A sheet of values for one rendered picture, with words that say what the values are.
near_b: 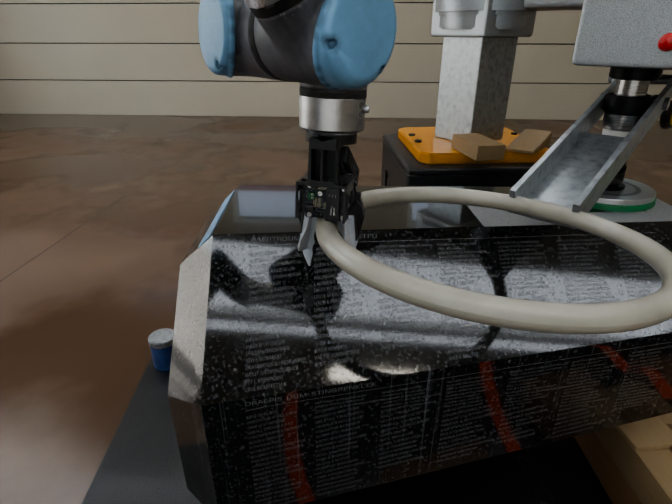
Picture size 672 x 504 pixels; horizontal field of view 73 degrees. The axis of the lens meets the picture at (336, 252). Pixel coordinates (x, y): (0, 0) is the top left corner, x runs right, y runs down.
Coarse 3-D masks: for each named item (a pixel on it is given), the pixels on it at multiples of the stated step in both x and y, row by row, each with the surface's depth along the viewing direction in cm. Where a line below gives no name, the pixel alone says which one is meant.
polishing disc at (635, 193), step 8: (624, 184) 113; (632, 184) 113; (640, 184) 113; (608, 192) 107; (616, 192) 107; (624, 192) 107; (632, 192) 107; (640, 192) 107; (648, 192) 107; (600, 200) 104; (608, 200) 103; (616, 200) 103; (624, 200) 102; (632, 200) 102; (640, 200) 103; (648, 200) 104
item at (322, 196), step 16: (320, 144) 59; (336, 144) 59; (352, 144) 62; (320, 160) 62; (336, 160) 61; (304, 176) 65; (320, 176) 61; (336, 176) 62; (352, 176) 66; (320, 192) 62; (336, 192) 61; (352, 192) 67; (304, 208) 64; (320, 208) 64; (336, 208) 62
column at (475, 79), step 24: (456, 48) 167; (480, 48) 159; (504, 48) 164; (456, 72) 170; (480, 72) 162; (504, 72) 169; (456, 96) 172; (480, 96) 166; (504, 96) 174; (456, 120) 175; (480, 120) 171; (504, 120) 179
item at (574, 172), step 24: (600, 96) 107; (576, 120) 100; (648, 120) 96; (576, 144) 100; (600, 144) 98; (624, 144) 88; (552, 168) 94; (576, 168) 93; (600, 168) 91; (528, 192) 88; (552, 192) 88; (576, 192) 86; (600, 192) 84; (528, 216) 84
